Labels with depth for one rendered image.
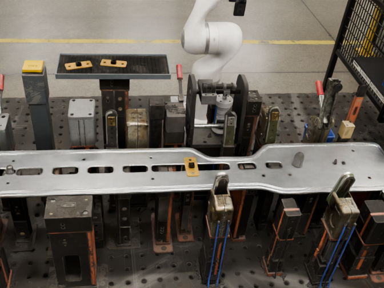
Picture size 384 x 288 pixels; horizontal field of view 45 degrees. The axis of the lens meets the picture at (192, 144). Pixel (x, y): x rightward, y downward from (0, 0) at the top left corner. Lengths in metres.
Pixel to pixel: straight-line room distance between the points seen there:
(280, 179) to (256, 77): 2.52
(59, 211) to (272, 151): 0.70
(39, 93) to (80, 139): 0.23
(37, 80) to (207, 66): 0.64
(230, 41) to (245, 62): 2.34
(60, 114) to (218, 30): 0.83
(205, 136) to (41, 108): 0.57
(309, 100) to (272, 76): 1.57
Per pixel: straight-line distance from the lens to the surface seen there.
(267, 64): 4.11
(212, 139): 1.58
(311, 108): 2.34
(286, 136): 2.11
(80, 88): 3.61
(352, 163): 1.58
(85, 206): 1.26
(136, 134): 1.46
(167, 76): 1.52
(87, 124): 1.44
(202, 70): 1.82
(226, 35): 1.75
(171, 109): 1.51
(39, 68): 1.58
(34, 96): 1.62
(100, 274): 1.52
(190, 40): 1.73
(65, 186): 1.36
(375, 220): 1.45
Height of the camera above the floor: 1.95
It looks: 39 degrees down
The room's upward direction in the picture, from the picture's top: 6 degrees clockwise
